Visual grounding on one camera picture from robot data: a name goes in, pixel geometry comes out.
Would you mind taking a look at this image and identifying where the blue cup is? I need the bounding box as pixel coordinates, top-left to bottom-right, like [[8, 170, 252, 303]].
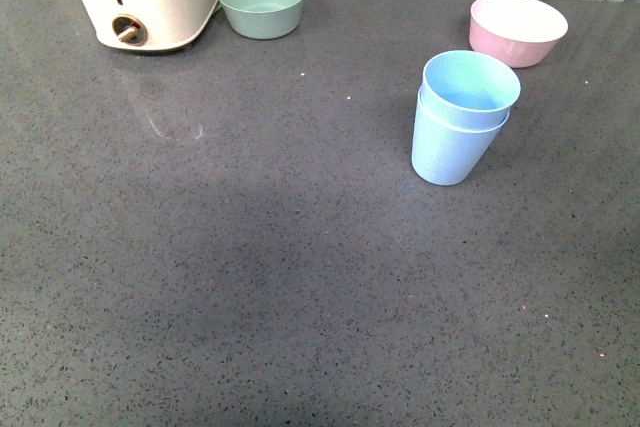
[[411, 87, 510, 186], [420, 50, 521, 131]]

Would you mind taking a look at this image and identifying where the green bowl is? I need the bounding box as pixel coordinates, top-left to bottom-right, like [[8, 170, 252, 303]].
[[219, 0, 305, 40]]

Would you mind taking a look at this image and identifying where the pink bowl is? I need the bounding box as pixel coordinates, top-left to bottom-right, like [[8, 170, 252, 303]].
[[469, 0, 569, 68]]

